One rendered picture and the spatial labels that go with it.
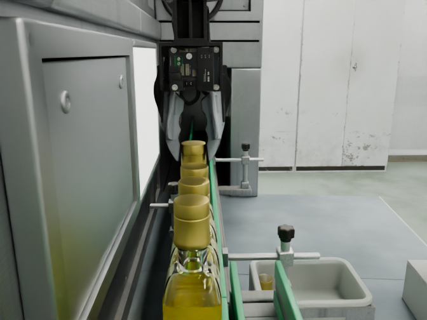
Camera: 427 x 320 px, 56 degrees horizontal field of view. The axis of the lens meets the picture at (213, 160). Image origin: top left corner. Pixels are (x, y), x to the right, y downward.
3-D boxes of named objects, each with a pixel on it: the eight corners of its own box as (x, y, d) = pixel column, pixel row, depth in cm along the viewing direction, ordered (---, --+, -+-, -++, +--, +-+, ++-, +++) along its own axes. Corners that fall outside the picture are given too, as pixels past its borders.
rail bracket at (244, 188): (211, 206, 137) (211, 141, 131) (260, 205, 137) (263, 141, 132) (212, 211, 132) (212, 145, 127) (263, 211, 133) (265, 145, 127)
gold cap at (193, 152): (181, 170, 57) (180, 140, 55) (206, 169, 57) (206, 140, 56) (180, 178, 53) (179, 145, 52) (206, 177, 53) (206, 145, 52)
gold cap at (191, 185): (178, 212, 46) (178, 175, 44) (210, 211, 46) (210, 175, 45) (177, 225, 42) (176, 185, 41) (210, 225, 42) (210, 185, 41)
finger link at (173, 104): (152, 167, 49) (161, 92, 46) (157, 155, 55) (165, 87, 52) (177, 171, 49) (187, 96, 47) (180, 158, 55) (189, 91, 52)
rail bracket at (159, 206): (152, 233, 95) (150, 180, 92) (181, 233, 95) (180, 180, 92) (150, 241, 91) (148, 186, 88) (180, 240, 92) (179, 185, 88)
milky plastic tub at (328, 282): (247, 291, 93) (248, 257, 91) (342, 289, 94) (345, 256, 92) (257, 343, 77) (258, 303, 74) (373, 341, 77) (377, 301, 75)
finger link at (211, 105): (208, 170, 49) (196, 96, 47) (207, 157, 55) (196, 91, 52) (233, 166, 49) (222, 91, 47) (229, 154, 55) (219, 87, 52)
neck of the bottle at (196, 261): (178, 256, 40) (176, 213, 39) (207, 256, 41) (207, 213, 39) (176, 272, 38) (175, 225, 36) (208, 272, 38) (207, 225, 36)
